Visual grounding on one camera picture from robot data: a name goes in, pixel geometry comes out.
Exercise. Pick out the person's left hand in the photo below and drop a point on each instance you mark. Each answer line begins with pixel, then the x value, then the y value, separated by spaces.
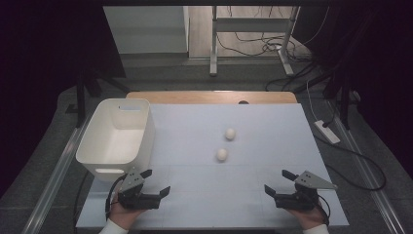
pixel 121 216

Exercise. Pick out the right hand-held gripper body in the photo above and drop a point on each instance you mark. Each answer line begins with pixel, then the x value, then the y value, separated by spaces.
pixel 302 199

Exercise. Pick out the white plastic bin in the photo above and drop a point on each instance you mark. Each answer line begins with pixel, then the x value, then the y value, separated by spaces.
pixel 110 143

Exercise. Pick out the grey metal desk frame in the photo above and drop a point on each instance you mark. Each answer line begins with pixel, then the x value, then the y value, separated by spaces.
pixel 250 24

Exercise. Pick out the white power strip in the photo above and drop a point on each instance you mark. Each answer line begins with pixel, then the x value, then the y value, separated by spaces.
pixel 327 131

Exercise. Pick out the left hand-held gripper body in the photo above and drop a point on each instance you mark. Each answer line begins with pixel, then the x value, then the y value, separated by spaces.
pixel 134 198

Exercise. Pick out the aluminium floor rail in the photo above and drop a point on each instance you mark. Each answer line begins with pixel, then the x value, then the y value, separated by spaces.
pixel 55 178
pixel 370 182

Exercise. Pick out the white board sheet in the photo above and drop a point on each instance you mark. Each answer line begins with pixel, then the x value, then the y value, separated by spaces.
pixel 201 195

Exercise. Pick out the wooden table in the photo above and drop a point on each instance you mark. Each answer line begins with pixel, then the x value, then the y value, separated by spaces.
pixel 195 97

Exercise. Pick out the black camera stand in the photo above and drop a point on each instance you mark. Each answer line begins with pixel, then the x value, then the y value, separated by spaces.
pixel 81 97
pixel 344 97

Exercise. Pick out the white cabinet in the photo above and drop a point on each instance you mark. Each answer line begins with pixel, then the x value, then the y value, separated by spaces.
pixel 146 29

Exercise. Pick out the white egg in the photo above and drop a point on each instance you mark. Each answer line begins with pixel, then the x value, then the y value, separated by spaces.
pixel 230 134
pixel 222 154

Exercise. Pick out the person's right hand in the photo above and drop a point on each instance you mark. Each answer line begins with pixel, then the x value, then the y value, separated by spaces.
pixel 310 218

